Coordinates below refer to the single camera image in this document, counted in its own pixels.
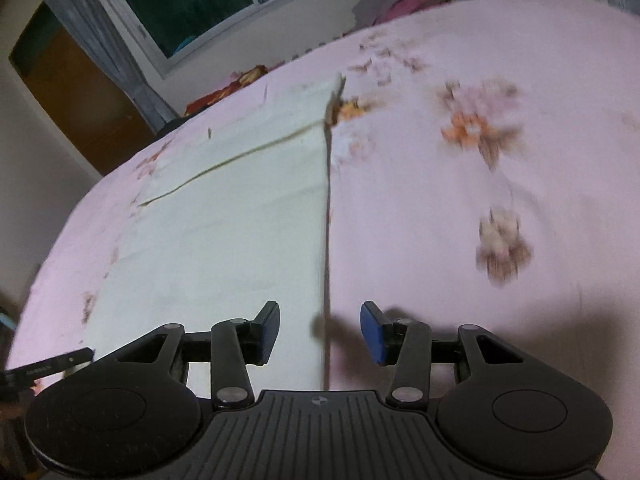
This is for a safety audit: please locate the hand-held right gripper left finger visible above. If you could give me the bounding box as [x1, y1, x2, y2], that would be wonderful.
[97, 301, 281, 409]

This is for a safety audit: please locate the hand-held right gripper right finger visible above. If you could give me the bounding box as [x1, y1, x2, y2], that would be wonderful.
[360, 301, 546, 406]

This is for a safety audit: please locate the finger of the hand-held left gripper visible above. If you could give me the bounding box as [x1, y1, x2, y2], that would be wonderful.
[0, 347, 96, 389]

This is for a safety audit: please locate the white knit sweater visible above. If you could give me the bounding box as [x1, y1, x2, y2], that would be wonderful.
[82, 72, 347, 391]

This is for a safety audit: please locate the pink floral bed sheet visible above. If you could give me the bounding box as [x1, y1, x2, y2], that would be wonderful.
[5, 0, 640, 411]

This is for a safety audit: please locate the black cloth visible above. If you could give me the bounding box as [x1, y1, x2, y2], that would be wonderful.
[154, 117, 187, 139]

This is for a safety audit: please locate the red patterned pillow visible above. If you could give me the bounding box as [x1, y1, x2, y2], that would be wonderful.
[185, 64, 269, 117]

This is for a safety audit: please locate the brown wooden door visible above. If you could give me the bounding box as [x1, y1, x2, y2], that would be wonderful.
[7, 0, 157, 177]

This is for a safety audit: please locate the grey window curtain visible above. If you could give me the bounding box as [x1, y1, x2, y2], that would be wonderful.
[30, 0, 179, 129]

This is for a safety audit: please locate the sliding glass window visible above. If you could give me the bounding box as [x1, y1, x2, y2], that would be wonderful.
[87, 0, 371, 79]

